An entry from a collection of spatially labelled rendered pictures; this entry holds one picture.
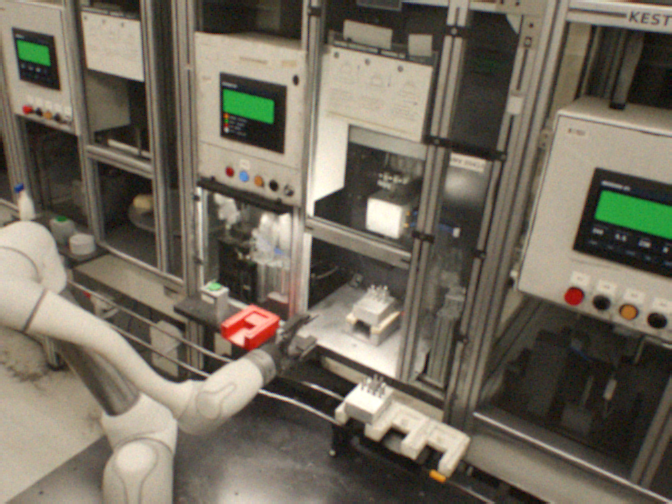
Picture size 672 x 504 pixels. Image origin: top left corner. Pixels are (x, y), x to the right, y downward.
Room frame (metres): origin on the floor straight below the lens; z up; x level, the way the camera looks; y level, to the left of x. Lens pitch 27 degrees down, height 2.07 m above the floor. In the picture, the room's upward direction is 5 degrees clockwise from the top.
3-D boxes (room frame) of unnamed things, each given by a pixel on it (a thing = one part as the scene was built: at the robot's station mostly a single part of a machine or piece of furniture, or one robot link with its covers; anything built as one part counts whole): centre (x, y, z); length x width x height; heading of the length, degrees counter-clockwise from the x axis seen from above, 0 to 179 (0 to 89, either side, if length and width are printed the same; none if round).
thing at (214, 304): (1.75, 0.40, 0.97); 0.08 x 0.08 x 0.12; 59
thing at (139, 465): (1.06, 0.45, 0.85); 0.18 x 0.16 x 0.22; 12
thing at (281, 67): (1.89, 0.25, 1.60); 0.42 x 0.29 x 0.46; 59
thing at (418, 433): (1.32, -0.23, 0.84); 0.36 x 0.14 x 0.10; 59
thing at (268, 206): (1.78, 0.32, 1.37); 0.36 x 0.04 x 0.04; 59
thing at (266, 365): (1.21, 0.17, 1.12); 0.09 x 0.06 x 0.09; 59
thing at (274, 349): (1.27, 0.14, 1.12); 0.09 x 0.07 x 0.08; 149
